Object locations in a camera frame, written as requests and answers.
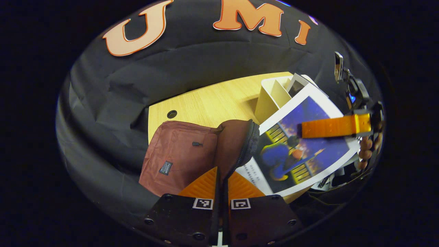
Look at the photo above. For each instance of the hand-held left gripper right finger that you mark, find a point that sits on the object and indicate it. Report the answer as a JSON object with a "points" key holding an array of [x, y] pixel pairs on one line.
{"points": [[227, 223]]}

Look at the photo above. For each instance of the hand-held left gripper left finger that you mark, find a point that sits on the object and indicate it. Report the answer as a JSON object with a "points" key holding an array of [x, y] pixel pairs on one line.
{"points": [[214, 223]]}

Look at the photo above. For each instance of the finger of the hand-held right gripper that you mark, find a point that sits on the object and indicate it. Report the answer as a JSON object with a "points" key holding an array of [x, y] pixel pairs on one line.
{"points": [[329, 127]]}

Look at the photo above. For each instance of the blue cover book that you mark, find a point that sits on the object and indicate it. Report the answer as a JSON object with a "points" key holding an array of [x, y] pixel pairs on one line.
{"points": [[308, 154]]}

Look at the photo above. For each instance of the grey cover book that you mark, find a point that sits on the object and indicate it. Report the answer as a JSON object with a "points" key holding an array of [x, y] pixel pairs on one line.
{"points": [[297, 85]]}

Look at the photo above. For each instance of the white bookshelf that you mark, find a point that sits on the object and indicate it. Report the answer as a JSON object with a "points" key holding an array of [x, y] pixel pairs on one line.
{"points": [[271, 99]]}

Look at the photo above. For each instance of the maroon schoolbag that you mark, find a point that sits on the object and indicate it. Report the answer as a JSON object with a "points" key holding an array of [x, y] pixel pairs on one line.
{"points": [[178, 151]]}

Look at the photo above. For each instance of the black backdrop cloth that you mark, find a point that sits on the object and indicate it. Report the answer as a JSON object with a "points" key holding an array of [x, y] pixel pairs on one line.
{"points": [[137, 75]]}

